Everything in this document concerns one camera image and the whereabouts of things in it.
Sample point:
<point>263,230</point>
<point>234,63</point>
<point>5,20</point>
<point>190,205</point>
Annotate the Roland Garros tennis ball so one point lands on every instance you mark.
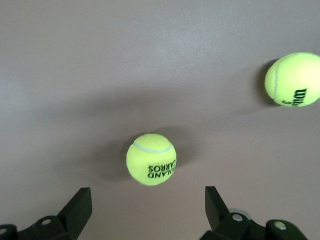
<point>151,160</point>

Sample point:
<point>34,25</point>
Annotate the brown table mat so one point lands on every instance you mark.
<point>100,75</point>

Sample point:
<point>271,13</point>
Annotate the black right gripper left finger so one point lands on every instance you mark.
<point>72,215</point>

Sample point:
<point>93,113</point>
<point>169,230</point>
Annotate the Wilson tennis ball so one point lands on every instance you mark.
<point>292,80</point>

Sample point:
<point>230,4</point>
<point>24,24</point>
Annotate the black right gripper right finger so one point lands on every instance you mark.
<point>220,215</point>

